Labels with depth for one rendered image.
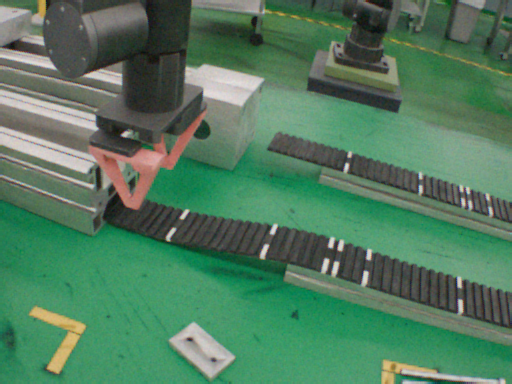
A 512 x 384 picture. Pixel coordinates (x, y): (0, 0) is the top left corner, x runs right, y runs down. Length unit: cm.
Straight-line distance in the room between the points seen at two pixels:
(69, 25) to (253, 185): 34
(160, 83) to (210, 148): 22
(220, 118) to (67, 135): 19
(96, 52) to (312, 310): 30
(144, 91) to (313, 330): 26
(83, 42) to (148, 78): 9
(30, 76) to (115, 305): 40
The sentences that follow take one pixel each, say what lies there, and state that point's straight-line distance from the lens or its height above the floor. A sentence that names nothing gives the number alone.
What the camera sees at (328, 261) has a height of 82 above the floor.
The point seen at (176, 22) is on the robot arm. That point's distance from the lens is 39.
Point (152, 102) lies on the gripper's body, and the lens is 41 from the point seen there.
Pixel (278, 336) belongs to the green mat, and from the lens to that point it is 43.
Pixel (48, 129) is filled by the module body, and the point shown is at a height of 84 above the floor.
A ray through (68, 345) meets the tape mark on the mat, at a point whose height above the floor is 78.
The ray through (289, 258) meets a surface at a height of 81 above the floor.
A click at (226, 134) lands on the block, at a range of 59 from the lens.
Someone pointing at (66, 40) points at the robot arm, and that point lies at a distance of 35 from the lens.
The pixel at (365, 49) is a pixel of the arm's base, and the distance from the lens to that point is 100.
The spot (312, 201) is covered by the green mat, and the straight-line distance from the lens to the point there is 59.
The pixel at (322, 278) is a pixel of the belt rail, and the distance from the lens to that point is 46.
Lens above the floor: 112
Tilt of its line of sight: 35 degrees down
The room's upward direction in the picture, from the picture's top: 10 degrees clockwise
